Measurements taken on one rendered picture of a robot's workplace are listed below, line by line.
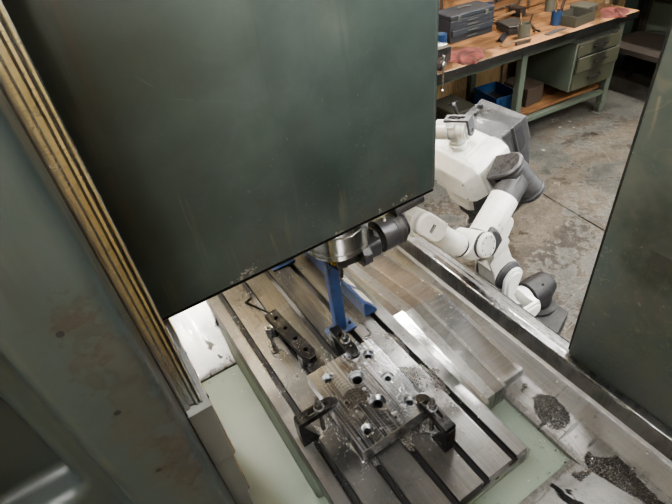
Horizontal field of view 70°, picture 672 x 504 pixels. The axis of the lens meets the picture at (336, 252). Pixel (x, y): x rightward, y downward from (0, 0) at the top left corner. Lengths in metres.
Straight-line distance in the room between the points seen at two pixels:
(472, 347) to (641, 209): 0.79
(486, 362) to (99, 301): 1.47
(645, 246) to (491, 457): 0.66
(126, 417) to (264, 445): 1.12
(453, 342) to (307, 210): 1.06
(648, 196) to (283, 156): 0.88
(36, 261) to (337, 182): 0.56
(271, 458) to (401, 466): 0.54
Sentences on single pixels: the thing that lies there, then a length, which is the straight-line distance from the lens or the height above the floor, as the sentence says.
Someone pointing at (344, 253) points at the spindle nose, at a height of 1.45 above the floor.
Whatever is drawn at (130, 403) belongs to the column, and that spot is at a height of 1.64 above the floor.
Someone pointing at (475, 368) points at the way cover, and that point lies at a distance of 1.81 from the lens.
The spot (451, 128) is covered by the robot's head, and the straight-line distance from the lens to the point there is 1.65.
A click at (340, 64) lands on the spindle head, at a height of 1.89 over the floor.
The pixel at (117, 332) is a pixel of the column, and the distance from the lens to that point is 0.63.
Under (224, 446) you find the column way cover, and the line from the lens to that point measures 1.06.
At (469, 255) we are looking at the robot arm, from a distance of 1.46.
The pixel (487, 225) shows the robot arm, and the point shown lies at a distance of 1.51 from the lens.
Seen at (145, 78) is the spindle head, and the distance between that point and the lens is 0.73.
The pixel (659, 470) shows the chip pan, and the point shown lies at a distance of 1.82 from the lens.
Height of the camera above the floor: 2.16
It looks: 40 degrees down
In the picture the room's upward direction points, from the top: 8 degrees counter-clockwise
